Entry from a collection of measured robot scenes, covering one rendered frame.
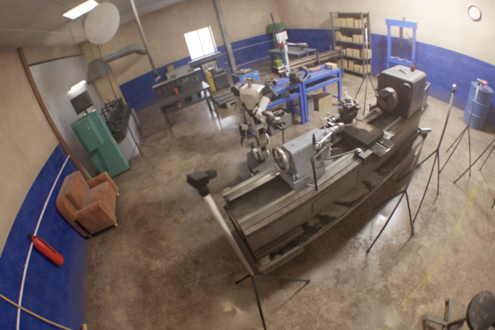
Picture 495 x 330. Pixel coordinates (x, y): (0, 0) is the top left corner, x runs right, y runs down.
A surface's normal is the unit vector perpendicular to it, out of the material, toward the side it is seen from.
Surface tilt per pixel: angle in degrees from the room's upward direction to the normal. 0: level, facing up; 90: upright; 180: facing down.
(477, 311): 0
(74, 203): 90
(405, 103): 90
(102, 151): 90
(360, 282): 0
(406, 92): 90
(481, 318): 0
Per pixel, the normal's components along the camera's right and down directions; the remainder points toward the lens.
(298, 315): -0.21, -0.80
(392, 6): -0.87, 0.41
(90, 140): 0.44, 0.44
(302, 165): 0.32, 0.08
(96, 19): 0.74, 0.44
